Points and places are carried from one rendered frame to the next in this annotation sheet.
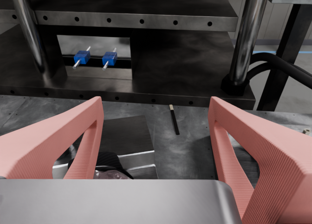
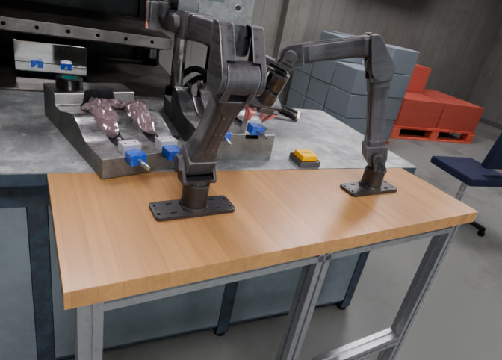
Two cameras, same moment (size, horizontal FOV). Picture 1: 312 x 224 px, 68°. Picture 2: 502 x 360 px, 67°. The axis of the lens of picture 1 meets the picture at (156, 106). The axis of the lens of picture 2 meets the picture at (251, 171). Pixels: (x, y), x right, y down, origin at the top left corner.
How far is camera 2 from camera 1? 1.07 m
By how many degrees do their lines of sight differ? 31
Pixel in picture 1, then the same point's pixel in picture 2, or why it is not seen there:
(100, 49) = (57, 57)
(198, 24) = (143, 42)
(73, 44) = (29, 49)
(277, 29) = not seen: hidden behind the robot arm
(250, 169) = (187, 95)
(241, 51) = (176, 62)
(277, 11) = not seen: hidden behind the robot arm
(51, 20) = (9, 25)
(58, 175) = (78, 100)
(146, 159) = (129, 97)
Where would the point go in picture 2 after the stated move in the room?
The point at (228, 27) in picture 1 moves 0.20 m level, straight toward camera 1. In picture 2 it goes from (165, 45) to (165, 53)
